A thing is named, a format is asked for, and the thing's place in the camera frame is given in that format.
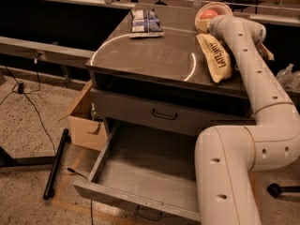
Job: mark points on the clear sanitizer bottle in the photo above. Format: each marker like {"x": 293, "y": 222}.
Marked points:
{"x": 284, "y": 75}

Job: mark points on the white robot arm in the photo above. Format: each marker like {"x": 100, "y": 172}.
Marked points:
{"x": 224, "y": 155}

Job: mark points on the grey metal cabinet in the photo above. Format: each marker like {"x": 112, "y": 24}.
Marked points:
{"x": 170, "y": 69}

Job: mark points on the black chair caster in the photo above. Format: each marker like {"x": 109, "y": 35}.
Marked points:
{"x": 275, "y": 190}

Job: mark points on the yellow chip bag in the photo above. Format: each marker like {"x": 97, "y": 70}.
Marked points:
{"x": 218, "y": 60}

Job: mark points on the upper grey drawer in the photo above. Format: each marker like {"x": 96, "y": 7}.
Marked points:
{"x": 152, "y": 113}

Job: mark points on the long grey workbench rail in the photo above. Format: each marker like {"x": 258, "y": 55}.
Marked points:
{"x": 45, "y": 52}

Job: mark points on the white paper bowl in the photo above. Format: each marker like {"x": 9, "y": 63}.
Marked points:
{"x": 220, "y": 8}

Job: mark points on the cardboard box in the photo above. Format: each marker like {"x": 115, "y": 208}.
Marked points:
{"x": 84, "y": 131}

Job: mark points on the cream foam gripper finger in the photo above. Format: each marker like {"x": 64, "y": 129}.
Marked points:
{"x": 203, "y": 25}

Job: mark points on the black metal bar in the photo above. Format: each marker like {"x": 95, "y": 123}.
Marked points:
{"x": 49, "y": 190}

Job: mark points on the open bottom drawer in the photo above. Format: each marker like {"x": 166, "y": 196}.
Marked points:
{"x": 147, "y": 171}

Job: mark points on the red apple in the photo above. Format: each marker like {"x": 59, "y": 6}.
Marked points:
{"x": 208, "y": 14}

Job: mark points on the blue white snack pack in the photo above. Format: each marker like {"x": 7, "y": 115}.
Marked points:
{"x": 145, "y": 24}

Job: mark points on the brown snack bag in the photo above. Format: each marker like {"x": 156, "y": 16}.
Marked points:
{"x": 265, "y": 53}

